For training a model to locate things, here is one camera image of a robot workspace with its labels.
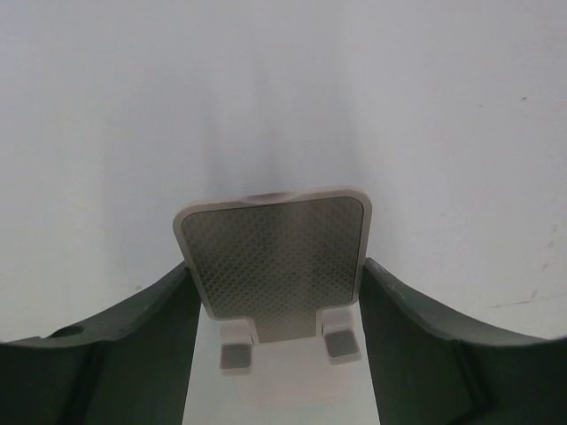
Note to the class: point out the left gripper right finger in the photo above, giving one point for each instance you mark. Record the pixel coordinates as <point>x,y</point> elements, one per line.
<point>430,364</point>

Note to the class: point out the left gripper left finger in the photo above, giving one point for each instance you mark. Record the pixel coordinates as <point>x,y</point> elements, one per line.
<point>129,364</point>

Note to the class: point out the white phone stand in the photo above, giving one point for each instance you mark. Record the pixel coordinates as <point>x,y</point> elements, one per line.
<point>280,274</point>

